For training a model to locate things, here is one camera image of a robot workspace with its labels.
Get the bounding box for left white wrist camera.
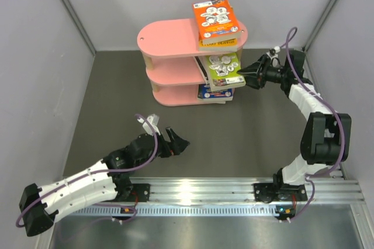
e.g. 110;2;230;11
136;114;161;136

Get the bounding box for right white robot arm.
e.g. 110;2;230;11
239;49;352;203

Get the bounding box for yellow 130-storey treehouse book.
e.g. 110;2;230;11
198;39;238;53

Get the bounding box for pink three-tier shelf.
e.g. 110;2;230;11
136;18;250;106

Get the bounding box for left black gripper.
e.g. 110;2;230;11
136;127;189;168

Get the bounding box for dark tale of two cities book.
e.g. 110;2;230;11
194;56;212;85

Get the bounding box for dark blue treehouse book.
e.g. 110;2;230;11
198;84;234;103

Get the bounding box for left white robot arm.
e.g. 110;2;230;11
16;127;190;237

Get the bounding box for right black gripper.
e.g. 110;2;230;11
238;55;289;89

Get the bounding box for lime green treehouse book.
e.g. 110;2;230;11
202;53;245;91

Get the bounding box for purple treehouse book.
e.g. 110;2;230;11
201;100;226;104

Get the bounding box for aluminium mounting rail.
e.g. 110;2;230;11
63;177;364;218

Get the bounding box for orange 78-storey treehouse book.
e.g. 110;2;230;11
192;0;241;44

